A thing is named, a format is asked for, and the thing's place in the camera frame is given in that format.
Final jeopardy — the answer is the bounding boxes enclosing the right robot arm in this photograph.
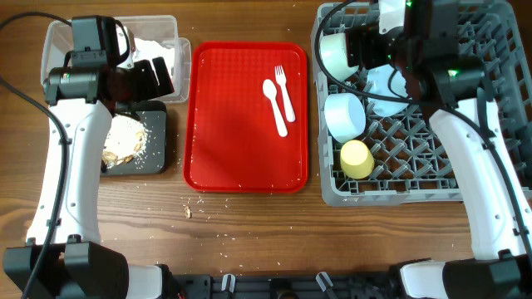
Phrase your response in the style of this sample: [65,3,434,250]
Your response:
[341,1,531,298]

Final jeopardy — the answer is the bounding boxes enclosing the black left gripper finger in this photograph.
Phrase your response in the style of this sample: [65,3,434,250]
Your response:
[132,60,160,102]
[152,56,175,96]

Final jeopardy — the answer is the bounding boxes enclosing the clear plastic waste bin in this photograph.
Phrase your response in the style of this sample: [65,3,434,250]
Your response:
[40,15,191,103]

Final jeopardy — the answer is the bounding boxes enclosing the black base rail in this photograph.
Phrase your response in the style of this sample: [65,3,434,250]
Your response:
[174,272,408,299]

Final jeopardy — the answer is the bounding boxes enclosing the white napkin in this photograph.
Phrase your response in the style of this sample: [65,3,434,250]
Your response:
[133,38,175,77]

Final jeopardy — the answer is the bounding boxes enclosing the red serving tray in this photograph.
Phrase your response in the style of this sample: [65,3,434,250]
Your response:
[183,42,308,194]

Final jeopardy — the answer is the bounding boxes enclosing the light blue bowl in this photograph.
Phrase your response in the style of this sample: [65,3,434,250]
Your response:
[324,93,366,143]

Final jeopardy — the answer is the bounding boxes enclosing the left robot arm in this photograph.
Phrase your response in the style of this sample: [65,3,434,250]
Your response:
[3,57,175,298]

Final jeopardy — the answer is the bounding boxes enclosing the yellow plastic cup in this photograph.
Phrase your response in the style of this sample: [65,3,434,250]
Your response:
[340,140,375,179]

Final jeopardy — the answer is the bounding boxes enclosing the brown food scraps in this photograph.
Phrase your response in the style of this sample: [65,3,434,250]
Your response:
[102,131,145,168]

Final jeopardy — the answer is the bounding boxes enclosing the white plastic spoon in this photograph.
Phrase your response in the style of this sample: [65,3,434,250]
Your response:
[262,79,288,138]

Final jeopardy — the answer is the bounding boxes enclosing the white plastic fork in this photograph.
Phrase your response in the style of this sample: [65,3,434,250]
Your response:
[274,65,296,123]

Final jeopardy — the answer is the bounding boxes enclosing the white rice pile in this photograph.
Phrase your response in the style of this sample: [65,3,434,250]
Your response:
[101,115,150,169]

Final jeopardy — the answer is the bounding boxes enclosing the grey dishwasher rack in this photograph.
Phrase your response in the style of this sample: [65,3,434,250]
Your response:
[313,1,531,206]

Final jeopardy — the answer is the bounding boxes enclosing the food scrap on table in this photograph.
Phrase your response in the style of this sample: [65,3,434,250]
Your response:
[185,206,192,219]

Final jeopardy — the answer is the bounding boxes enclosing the black waste tray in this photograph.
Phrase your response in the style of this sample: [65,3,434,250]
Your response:
[101,100,167,177]

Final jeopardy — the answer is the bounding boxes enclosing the pale green bowl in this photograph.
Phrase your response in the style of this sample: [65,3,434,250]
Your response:
[319,32,358,81]

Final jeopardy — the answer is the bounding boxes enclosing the light blue plate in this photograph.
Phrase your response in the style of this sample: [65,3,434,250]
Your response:
[367,65,408,117]

